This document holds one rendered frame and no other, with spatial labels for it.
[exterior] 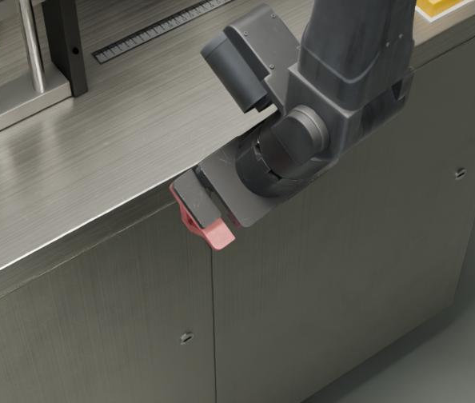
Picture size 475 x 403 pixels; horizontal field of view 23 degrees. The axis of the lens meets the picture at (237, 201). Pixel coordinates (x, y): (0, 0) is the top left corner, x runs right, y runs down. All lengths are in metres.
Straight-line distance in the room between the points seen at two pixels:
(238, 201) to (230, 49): 0.14
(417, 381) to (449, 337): 0.11
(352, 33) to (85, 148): 0.59
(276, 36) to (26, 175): 0.48
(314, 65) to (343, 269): 0.98
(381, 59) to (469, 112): 0.91
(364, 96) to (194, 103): 0.57
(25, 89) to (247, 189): 0.44
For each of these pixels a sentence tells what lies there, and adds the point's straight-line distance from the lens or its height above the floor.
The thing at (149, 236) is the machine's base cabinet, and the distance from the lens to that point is 1.35.
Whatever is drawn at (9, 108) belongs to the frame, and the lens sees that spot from 1.30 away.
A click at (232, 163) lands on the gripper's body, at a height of 1.13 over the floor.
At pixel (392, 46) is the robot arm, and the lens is 0.75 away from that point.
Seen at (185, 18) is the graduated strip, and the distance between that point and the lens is 1.41.
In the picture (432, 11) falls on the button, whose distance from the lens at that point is 1.42.
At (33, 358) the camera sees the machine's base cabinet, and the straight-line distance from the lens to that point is 1.40.
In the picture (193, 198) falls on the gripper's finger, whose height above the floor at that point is 1.11.
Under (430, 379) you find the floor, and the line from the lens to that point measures 2.17.
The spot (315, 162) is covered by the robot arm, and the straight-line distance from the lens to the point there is 0.86.
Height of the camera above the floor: 1.86
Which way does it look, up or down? 52 degrees down
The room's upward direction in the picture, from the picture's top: straight up
